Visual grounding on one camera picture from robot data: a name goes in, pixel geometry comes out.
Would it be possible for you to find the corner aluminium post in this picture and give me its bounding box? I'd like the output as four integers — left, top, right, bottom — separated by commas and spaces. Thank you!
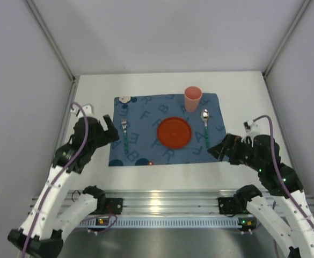
262, 0, 314, 78
25, 0, 77, 81

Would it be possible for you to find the green handled fork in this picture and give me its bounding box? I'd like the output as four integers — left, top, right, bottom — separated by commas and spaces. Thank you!
121, 117, 128, 154

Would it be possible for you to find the perforated cable duct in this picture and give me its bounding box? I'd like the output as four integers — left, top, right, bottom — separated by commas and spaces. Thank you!
77, 217, 256, 229

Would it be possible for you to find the red round plate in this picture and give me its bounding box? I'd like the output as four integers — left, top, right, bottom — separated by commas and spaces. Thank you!
156, 117, 192, 149

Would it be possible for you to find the blue letter placemat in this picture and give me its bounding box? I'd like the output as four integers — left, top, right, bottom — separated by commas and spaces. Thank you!
108, 93, 226, 167

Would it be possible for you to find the aluminium front rail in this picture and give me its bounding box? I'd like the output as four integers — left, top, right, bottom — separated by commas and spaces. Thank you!
30, 189, 314, 216

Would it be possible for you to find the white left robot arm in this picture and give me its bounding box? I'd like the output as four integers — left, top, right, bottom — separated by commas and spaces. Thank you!
8, 102, 119, 257

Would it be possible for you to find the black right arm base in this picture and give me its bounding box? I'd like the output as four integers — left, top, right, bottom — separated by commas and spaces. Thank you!
217, 197, 249, 217

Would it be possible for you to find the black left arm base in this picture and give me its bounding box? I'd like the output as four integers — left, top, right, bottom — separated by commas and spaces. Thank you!
91, 198, 123, 215

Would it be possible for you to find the right corner aluminium post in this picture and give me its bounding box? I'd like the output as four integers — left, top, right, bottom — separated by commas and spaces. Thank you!
262, 0, 314, 78

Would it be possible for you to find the green handled spoon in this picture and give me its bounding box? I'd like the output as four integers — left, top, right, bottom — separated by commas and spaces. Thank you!
201, 109, 210, 149

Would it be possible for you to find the pink plastic cup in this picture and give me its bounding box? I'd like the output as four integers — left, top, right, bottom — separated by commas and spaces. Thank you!
184, 86, 202, 112

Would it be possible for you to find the left corner aluminium post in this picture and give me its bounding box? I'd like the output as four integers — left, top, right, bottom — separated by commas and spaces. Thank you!
25, 0, 77, 81

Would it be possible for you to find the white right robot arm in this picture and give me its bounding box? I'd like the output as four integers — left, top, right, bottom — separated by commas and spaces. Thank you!
208, 116, 314, 257

